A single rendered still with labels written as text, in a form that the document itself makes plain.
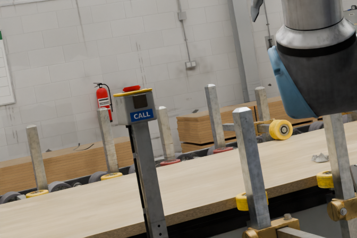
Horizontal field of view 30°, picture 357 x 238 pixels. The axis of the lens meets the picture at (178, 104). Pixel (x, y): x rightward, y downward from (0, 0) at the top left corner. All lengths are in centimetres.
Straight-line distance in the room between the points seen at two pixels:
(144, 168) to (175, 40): 766
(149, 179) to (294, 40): 62
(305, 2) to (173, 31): 817
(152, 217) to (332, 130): 51
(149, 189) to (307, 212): 60
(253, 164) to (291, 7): 69
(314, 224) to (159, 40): 723
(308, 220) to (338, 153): 30
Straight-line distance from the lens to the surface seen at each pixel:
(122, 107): 144
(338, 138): 171
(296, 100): 98
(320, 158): 206
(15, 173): 736
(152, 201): 148
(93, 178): 301
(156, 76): 898
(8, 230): 189
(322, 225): 197
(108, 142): 258
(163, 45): 904
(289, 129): 269
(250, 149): 157
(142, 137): 146
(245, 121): 157
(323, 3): 95
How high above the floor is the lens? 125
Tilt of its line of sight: 3 degrees down
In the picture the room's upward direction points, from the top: 10 degrees counter-clockwise
